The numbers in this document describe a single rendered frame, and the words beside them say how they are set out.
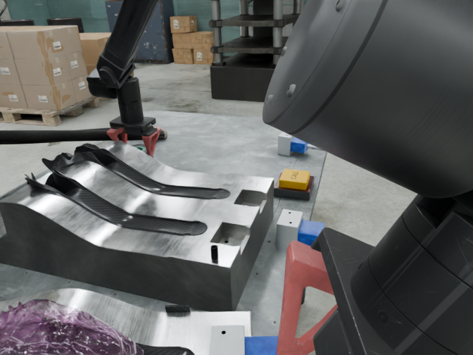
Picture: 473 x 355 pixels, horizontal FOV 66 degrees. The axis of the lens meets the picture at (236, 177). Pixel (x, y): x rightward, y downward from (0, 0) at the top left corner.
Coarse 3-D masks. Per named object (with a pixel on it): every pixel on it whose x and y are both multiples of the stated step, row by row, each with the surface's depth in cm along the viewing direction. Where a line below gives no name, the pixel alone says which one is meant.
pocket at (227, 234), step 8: (224, 224) 56; (232, 224) 56; (216, 232) 54; (224, 232) 57; (232, 232) 56; (240, 232) 56; (248, 232) 55; (216, 240) 55; (224, 240) 56; (232, 240) 56; (240, 240) 56
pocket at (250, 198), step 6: (240, 192) 64; (246, 192) 65; (252, 192) 65; (258, 192) 65; (240, 198) 65; (246, 198) 66; (252, 198) 65; (258, 198) 65; (264, 198) 64; (240, 204) 65; (246, 204) 66; (252, 204) 66; (258, 204) 66; (264, 204) 63
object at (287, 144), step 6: (282, 132) 101; (282, 138) 98; (288, 138) 98; (294, 138) 100; (282, 144) 99; (288, 144) 98; (294, 144) 98; (300, 144) 97; (306, 144) 98; (282, 150) 100; (288, 150) 99; (294, 150) 98; (300, 150) 98; (306, 150) 99
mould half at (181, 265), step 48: (96, 144) 75; (48, 192) 57; (96, 192) 61; (144, 192) 66; (0, 240) 60; (48, 240) 56; (96, 240) 54; (144, 240) 53; (192, 240) 52; (144, 288) 54; (192, 288) 51; (240, 288) 53
